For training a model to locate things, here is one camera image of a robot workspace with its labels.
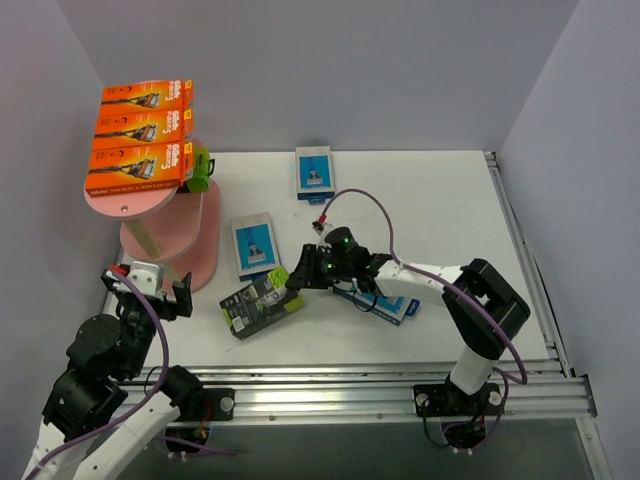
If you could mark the orange Gillette Fusion5 razor box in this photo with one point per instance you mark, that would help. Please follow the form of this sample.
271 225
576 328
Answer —
157 95

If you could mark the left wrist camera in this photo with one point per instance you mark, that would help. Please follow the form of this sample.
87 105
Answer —
147 277

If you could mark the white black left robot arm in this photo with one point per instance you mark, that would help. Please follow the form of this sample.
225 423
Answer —
79 435

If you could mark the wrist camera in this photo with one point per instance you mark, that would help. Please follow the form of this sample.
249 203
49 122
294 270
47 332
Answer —
322 229
147 277

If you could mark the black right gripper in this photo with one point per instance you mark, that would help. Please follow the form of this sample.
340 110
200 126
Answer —
310 267

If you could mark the blue Harry's razor box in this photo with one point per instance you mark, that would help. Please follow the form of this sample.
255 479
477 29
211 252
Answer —
254 245

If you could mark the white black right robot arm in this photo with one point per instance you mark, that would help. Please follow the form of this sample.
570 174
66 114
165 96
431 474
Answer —
486 310

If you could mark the orange Gillette Fusion box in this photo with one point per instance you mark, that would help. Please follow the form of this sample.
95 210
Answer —
139 169
150 127

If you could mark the blue Harry's box far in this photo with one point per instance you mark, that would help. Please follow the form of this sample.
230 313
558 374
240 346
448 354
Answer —
314 174

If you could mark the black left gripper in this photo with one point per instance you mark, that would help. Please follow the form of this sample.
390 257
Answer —
151 299

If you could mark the aluminium mounting rail frame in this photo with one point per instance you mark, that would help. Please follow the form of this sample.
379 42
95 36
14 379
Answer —
331 364

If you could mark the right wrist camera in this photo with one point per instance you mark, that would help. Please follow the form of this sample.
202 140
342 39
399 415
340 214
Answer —
322 229

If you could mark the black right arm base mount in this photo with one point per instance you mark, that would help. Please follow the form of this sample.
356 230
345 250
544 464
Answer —
446 400

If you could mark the blue Harry's box tilted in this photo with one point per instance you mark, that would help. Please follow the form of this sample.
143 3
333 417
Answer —
392 309

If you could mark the black green Gillette Labs box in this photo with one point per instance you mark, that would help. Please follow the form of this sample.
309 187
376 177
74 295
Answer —
201 175

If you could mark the pink three-tier wooden shelf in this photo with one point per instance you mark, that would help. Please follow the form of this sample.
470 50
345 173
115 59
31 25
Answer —
179 231

